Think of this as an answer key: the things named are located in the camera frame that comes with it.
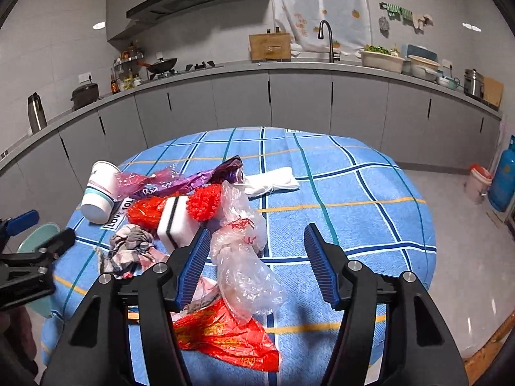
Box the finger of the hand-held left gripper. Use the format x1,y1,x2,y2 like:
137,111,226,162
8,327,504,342
0,209,40,243
24,228,77,267

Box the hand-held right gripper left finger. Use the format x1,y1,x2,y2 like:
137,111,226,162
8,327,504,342
40,225,212,386

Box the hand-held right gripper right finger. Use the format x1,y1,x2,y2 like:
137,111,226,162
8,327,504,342
304,223,469,386

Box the clear plastic bag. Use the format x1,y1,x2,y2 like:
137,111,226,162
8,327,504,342
209,180,288,326

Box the red wrapper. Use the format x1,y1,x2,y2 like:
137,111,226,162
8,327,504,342
186,183,223,222

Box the white paper cup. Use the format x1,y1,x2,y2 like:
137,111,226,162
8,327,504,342
80,161,121,225

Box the red mesh net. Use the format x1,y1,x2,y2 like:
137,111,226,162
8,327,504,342
126,197,170,228

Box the red plastic bag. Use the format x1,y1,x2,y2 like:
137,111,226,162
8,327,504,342
172,298,280,372

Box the person's left forearm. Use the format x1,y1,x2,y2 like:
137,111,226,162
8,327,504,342
0,308,39,379

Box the white sponge with black stripe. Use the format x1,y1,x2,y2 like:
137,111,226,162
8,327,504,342
156,195,202,250

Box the patterned crumpled cloth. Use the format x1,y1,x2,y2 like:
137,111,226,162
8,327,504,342
94,225,170,278

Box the blue checked tablecloth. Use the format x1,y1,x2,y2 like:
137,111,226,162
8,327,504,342
40,126,438,386

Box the purple snack wrapper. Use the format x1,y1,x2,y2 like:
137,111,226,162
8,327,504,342
131,157,246,202

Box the pink plastic bag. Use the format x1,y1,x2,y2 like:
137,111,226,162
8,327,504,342
115,167,183,202

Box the white cloth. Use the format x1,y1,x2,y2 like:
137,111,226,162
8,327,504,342
241,166,300,198

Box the steel thermos jug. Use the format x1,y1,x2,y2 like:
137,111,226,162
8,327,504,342
27,92,48,133

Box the black rice cooker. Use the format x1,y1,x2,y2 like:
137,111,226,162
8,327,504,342
71,81,99,110

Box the grey kitchen cabinets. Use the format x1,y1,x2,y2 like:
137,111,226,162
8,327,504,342
0,60,503,226

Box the white bucket with red lid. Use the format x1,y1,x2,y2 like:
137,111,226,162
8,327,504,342
464,163,493,204

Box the spice rack with bottles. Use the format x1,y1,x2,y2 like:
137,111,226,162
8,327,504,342
113,42,145,89

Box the black gas stove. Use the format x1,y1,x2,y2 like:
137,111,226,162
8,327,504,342
147,61,224,79

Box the blue gas cylinder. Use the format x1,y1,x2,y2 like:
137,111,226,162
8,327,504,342
488,134,515,212

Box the black wok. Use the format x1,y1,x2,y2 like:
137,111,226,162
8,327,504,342
139,57,178,76

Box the beige basin with greens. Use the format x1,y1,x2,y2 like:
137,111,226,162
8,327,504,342
359,44,406,74

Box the beige empty basin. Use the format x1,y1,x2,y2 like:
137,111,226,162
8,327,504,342
406,54,441,81

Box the wooden cutting board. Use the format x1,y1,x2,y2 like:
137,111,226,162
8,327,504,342
248,32,292,62

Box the black kitchen faucet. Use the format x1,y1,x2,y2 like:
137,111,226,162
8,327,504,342
318,20,341,64

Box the stainless steel pot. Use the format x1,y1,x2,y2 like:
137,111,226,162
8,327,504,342
463,68,484,99

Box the blue board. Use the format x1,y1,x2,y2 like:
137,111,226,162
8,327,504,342
406,44,439,62

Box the brown wooden board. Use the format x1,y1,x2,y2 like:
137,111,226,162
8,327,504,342
482,76,504,108

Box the white curtain with orange print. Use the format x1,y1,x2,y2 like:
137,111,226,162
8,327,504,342
267,0,371,51

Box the beige hanging cloth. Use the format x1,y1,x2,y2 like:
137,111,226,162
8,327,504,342
414,13,434,33

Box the green striped hanging towel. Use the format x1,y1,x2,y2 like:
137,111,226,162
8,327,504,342
380,2,414,23

